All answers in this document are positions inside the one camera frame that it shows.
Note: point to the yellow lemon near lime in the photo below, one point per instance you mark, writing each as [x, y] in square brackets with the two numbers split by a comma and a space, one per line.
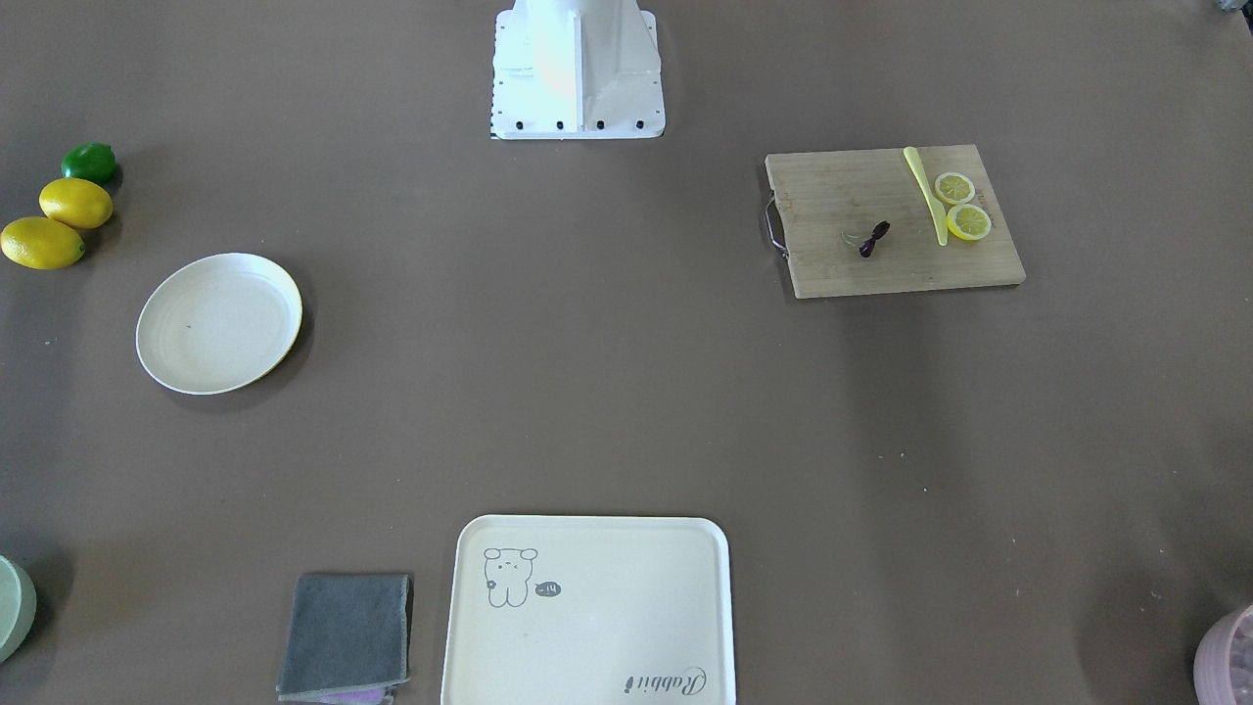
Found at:
[79, 203]

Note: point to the upper lemon slice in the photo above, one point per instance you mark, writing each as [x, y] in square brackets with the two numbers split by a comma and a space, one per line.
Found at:
[953, 188]

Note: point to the yellow plastic knife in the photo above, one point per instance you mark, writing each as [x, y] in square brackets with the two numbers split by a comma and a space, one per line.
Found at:
[934, 206]

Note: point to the mint green bowl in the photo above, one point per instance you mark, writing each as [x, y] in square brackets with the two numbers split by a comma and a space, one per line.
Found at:
[18, 606]

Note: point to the cream rectangular rabbit tray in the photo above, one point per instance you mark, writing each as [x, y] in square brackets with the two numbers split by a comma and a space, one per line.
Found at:
[590, 610]

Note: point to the grey folded cloth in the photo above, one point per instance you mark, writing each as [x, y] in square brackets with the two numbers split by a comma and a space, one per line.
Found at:
[347, 640]

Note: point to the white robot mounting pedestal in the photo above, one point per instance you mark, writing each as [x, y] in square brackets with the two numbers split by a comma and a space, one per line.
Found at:
[576, 70]

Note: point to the pink bowl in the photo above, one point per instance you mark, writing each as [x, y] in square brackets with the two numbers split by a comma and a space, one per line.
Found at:
[1222, 669]

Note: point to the bamboo cutting board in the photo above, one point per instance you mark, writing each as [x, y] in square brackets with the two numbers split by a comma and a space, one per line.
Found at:
[817, 195]

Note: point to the lower lemon slice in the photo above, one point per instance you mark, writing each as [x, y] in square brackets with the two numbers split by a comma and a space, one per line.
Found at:
[969, 222]

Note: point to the lemon slice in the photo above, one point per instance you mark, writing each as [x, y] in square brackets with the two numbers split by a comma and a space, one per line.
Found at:
[969, 222]
[953, 188]

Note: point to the green lime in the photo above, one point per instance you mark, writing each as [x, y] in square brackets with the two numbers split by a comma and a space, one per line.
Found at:
[91, 161]

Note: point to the round cream plate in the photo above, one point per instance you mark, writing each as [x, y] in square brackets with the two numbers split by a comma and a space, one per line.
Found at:
[218, 324]

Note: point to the yellow lemon outer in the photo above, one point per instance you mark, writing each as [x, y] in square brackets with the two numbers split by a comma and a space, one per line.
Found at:
[42, 243]

